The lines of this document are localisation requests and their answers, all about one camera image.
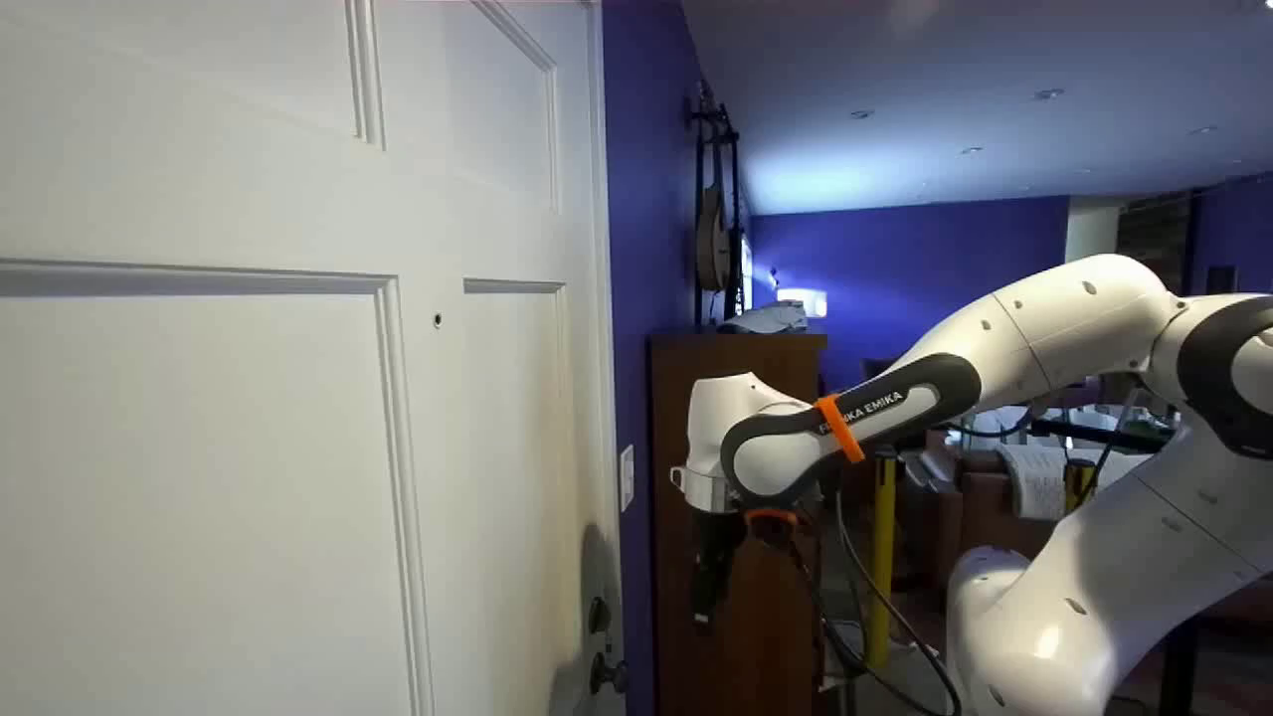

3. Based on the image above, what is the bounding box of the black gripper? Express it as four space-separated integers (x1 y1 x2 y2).
687 513 743 626

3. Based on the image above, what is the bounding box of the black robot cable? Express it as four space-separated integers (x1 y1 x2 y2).
780 491 968 716

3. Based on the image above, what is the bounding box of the yellow stand post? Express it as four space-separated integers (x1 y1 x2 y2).
868 456 894 671

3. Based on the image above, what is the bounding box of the white wall light switch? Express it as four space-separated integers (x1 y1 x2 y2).
617 444 636 513

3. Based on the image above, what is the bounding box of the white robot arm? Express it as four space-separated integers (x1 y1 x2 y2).
675 255 1273 716

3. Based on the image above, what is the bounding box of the white panelled door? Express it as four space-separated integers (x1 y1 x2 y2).
0 0 626 716

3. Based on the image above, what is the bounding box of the dark round door knob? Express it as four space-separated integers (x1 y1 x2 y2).
589 654 629 692

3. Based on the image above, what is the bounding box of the brown wooden cabinet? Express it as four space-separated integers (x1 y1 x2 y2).
649 336 828 716

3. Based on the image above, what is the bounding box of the black iron wall rack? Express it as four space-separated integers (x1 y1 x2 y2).
685 88 743 326

